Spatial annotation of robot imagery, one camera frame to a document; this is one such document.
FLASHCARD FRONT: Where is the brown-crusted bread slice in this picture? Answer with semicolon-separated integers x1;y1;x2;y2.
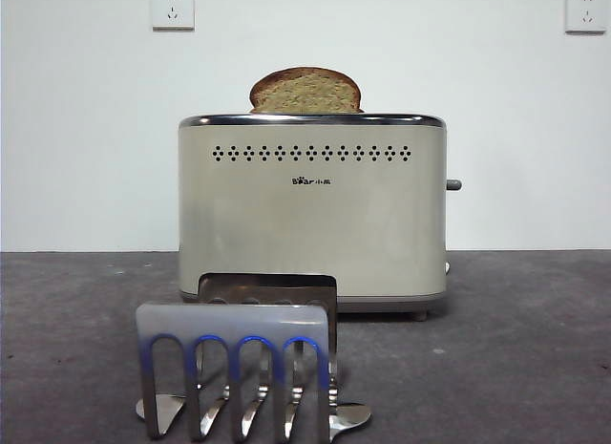
248;67;365;115

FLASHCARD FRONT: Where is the beige metal toaster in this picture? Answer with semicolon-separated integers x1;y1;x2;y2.
178;113;451;323

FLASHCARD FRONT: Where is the stainless steel toast rack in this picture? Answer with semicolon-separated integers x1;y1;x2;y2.
134;272;372;443

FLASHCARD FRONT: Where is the white wall socket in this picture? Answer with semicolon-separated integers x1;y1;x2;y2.
151;0;196;32
564;0;606;35

